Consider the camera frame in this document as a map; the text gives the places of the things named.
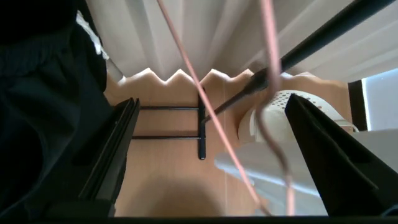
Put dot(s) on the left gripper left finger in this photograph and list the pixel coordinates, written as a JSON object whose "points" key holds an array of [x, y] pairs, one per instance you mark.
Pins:
{"points": [[102, 174]]}

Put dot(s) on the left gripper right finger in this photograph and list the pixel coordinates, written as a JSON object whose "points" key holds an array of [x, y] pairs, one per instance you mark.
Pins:
{"points": [[342, 186]]}

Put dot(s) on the white garment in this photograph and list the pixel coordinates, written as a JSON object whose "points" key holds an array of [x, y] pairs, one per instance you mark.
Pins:
{"points": [[264, 174]]}

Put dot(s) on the black shorts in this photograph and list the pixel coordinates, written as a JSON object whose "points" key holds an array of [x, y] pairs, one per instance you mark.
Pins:
{"points": [[37, 93]]}

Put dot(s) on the white laundry basket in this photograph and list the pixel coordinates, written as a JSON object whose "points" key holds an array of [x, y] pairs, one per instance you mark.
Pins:
{"points": [[276, 118]]}

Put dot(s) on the black clothes rack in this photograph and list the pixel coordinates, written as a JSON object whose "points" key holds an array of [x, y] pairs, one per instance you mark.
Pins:
{"points": [[311, 45]]}

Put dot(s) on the pink clothes hanger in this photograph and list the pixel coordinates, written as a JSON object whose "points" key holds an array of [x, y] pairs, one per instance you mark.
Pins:
{"points": [[270, 46]]}

